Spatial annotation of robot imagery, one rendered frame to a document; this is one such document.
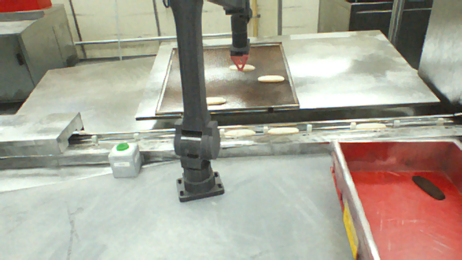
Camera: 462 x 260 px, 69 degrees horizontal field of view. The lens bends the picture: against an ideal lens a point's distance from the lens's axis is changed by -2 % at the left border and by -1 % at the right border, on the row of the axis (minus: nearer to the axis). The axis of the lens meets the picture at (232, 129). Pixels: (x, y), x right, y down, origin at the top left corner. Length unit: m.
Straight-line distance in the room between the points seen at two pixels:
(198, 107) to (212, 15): 3.97
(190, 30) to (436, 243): 0.69
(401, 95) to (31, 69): 3.16
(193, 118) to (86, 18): 4.38
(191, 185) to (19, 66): 3.00
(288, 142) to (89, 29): 4.36
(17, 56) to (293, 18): 3.04
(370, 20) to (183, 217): 2.30
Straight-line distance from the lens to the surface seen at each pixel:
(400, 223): 0.87
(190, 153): 0.85
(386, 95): 1.31
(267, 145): 1.02
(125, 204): 0.94
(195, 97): 0.80
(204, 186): 0.88
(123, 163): 1.01
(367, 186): 0.96
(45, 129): 1.21
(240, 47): 1.24
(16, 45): 3.65
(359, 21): 2.82
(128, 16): 4.93
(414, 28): 3.00
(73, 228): 0.93
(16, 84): 3.82
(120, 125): 1.33
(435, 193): 0.98
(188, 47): 0.77
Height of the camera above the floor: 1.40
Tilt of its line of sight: 29 degrees down
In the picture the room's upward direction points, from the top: 4 degrees counter-clockwise
